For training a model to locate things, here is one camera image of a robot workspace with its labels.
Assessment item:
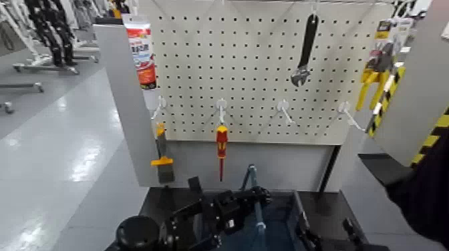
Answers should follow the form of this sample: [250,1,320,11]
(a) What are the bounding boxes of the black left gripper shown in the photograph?
[201,186,273,236]

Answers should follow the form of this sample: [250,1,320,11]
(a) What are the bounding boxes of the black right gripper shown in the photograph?
[297,209,391,251]

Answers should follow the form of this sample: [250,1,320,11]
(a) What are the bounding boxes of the blue grey crate with handle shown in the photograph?
[190,163,311,251]

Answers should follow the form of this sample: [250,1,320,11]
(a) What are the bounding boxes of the grey lower back panel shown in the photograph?
[164,139,336,192]

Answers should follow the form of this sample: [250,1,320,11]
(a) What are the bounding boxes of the red yellow screwdriver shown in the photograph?
[215,125,229,182]

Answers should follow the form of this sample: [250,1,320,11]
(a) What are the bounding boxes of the white pegboard hook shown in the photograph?
[215,98,229,126]
[151,95,167,120]
[337,101,366,133]
[276,99,295,124]

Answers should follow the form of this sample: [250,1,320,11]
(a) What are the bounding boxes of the dark bulky object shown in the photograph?
[357,128,449,248]

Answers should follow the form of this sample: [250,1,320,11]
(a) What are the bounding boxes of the yellow grey scraper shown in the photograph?
[150,122,176,184]

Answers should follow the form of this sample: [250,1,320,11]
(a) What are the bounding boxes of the beige perforated pegboard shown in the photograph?
[138,0,396,146]

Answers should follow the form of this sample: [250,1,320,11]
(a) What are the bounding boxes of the black adjustable wrench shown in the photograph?
[290,13,319,88]

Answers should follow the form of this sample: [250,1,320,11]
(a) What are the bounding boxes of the grey panel with hazard tape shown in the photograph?
[364,0,449,168]

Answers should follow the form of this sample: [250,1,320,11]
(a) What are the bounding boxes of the grey side panel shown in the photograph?
[93,23,160,188]

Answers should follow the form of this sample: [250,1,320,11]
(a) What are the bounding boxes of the red white sealant tube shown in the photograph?
[122,14,160,110]

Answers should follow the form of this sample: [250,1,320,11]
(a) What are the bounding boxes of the pliers packaging card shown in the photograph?
[373,18,416,65]

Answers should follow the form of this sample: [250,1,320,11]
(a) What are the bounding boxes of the grey wheeled stand base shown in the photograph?
[0,81,45,94]

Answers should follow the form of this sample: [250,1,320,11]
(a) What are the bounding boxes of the black robot on stand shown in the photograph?
[23,0,80,68]

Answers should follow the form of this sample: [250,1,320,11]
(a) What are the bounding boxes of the white robot on stand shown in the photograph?
[0,0,50,69]

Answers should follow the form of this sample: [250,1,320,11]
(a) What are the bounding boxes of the black vertical post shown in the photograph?
[316,145,342,193]

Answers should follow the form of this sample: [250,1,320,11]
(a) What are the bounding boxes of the yellow handled pliers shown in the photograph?
[355,42,395,112]

